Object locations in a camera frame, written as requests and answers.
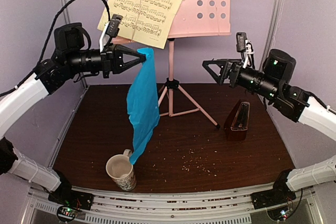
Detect round circuit board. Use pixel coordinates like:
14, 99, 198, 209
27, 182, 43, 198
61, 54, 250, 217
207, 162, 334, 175
56, 206, 78, 223
267, 206, 291, 222

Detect dark red wooden metronome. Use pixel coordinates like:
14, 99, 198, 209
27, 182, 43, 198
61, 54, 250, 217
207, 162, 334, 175
224, 100, 250, 142

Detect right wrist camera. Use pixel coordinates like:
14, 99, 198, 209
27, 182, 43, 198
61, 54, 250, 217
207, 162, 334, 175
236, 32, 255, 69

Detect blue sheet music page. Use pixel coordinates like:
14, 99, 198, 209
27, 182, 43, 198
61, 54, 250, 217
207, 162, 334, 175
127, 48, 160, 165

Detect pink music stand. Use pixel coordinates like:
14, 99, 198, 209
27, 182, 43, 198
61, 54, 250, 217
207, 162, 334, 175
116, 0, 230, 117

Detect yellow sheet music page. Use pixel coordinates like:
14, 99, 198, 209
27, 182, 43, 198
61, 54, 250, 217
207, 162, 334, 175
108, 0, 183, 49

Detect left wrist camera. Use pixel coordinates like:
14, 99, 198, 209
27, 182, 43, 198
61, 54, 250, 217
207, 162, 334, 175
99, 14, 123, 52

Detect left round circuit board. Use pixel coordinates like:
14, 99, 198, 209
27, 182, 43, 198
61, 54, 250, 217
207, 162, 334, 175
56, 206, 78, 223

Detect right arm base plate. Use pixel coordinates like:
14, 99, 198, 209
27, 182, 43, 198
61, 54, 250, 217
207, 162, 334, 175
251, 189, 296, 209

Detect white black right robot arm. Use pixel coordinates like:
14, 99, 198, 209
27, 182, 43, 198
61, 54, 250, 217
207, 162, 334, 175
202, 49, 335, 140

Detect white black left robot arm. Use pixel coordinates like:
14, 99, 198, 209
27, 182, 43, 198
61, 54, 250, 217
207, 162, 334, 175
1, 21, 146, 205

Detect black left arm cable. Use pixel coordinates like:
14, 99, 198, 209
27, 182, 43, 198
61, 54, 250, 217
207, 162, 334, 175
0, 0, 111, 98

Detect right aluminium corner post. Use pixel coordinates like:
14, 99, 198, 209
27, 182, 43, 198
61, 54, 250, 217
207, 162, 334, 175
259, 0, 284, 70

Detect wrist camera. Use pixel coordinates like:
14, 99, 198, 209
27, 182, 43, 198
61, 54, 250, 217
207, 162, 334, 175
99, 14, 123, 52
236, 32, 255, 69

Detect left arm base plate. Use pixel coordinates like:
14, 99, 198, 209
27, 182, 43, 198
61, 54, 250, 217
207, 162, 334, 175
48, 191, 94, 210

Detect right round circuit board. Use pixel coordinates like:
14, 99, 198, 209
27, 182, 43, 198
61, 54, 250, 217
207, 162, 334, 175
267, 206, 291, 222

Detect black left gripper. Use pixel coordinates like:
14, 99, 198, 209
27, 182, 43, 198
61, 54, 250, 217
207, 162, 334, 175
66, 42, 146, 78

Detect clear plastic metronome cover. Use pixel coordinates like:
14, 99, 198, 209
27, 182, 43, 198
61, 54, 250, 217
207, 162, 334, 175
230, 101, 250, 131

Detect white patterned ceramic mug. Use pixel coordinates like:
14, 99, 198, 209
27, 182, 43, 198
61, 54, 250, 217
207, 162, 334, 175
106, 149, 137, 191

